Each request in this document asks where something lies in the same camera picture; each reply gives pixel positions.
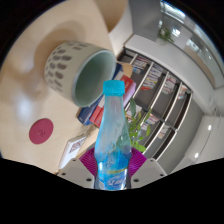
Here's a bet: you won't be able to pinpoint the ceiling lights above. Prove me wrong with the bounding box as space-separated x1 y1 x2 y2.
192 122 215 160

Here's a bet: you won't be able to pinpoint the potted green plant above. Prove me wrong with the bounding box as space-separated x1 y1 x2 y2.
124 97 153 153

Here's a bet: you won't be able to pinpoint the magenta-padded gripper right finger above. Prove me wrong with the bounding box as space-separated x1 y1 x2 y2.
125 147 168 190

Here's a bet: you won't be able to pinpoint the flat round red coaster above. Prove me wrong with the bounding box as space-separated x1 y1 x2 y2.
28 117 55 145

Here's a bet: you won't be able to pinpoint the small green plant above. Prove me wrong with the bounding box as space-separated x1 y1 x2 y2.
157 26 175 44

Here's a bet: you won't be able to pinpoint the pink book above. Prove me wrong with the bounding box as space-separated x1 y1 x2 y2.
123 80 137 111

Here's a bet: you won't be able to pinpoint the clear water bottle blue cap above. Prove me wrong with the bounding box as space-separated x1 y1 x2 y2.
93 79 132 191

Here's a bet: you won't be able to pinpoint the round-backed wooden chair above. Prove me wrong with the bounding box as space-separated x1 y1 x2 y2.
94 0 130 33

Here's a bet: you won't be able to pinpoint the long wall bookshelf unit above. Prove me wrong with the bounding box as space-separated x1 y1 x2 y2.
116 48 194 162

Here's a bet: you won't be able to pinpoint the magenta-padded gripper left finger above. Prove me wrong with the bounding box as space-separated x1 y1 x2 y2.
57 147 99 190

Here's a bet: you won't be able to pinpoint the pale green patterned mug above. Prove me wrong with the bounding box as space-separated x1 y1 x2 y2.
44 40 118 109

